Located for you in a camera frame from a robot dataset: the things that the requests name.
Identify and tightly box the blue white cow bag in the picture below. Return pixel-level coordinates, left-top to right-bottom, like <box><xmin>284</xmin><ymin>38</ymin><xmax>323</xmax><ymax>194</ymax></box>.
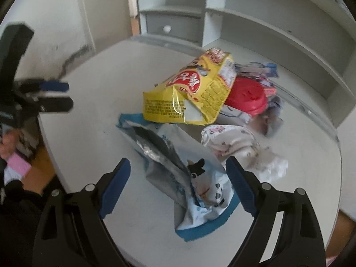
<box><xmin>117</xmin><ymin>113</ymin><xmax>240</xmax><ymax>242</ymax></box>

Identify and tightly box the person's left hand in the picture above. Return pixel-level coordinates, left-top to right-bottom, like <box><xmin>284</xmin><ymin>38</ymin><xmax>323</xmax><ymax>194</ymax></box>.
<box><xmin>0</xmin><ymin>129</ymin><xmax>22</xmax><ymax>160</ymax></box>

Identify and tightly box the yellow snack bag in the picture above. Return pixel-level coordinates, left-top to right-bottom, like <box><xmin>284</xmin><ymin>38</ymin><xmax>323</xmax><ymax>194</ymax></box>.
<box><xmin>142</xmin><ymin>47</ymin><xmax>237</xmax><ymax>125</ymax></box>

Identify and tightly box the white drawer with knob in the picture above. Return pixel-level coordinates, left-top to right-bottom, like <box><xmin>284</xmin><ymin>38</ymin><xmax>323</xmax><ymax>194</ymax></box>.
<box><xmin>147</xmin><ymin>14</ymin><xmax>200</xmax><ymax>43</ymax></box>

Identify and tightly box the white patterned wrapper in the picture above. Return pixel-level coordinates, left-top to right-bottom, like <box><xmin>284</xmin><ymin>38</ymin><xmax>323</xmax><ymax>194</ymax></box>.
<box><xmin>201</xmin><ymin>125</ymin><xmax>260</xmax><ymax>170</ymax></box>

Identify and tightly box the white door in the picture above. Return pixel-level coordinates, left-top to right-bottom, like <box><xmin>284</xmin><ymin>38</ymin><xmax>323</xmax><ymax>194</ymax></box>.
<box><xmin>80</xmin><ymin>0</ymin><xmax>132</xmax><ymax>53</ymax></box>

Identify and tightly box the white desk hutch shelf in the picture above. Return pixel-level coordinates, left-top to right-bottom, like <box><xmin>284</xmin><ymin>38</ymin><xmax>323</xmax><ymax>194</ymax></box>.
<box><xmin>137</xmin><ymin>0</ymin><xmax>355</xmax><ymax>127</ymax></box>

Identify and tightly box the red plastic cup lid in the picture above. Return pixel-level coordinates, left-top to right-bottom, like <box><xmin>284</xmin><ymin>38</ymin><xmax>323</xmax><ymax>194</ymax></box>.
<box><xmin>225</xmin><ymin>78</ymin><xmax>268</xmax><ymax>116</ymax></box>

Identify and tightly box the white tissue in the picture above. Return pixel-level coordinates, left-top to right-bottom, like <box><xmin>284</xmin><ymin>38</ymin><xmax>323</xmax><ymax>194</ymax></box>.
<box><xmin>248</xmin><ymin>148</ymin><xmax>288</xmax><ymax>183</ymax></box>

